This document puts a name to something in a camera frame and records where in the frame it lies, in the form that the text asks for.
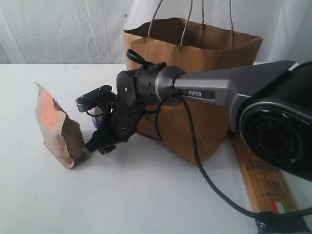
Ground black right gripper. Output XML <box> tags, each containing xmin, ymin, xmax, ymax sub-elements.
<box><xmin>84</xmin><ymin>71</ymin><xmax>145</xmax><ymax>156</ymax></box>

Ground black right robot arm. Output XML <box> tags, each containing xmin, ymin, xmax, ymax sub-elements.
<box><xmin>76</xmin><ymin>60</ymin><xmax>312</xmax><ymax>181</ymax></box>

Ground brown paper shopping bag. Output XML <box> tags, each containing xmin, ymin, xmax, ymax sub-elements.
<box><xmin>123</xmin><ymin>18</ymin><xmax>263</xmax><ymax>164</ymax></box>

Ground small white blue carton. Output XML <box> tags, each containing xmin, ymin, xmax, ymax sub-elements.
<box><xmin>89</xmin><ymin>107</ymin><xmax>103</xmax><ymax>129</ymax></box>

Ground kraft pouch with orange label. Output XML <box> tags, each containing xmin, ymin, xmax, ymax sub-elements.
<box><xmin>35</xmin><ymin>83</ymin><xmax>86</xmax><ymax>170</ymax></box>

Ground spaghetti packet dark blue ends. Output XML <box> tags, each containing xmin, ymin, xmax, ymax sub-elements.
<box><xmin>231</xmin><ymin>136</ymin><xmax>312</xmax><ymax>234</ymax></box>

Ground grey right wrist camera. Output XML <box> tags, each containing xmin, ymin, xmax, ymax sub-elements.
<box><xmin>75</xmin><ymin>85</ymin><xmax>117</xmax><ymax>117</ymax></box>

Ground black cable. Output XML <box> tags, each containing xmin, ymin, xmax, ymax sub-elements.
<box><xmin>126</xmin><ymin>48</ymin><xmax>312</xmax><ymax>219</ymax></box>

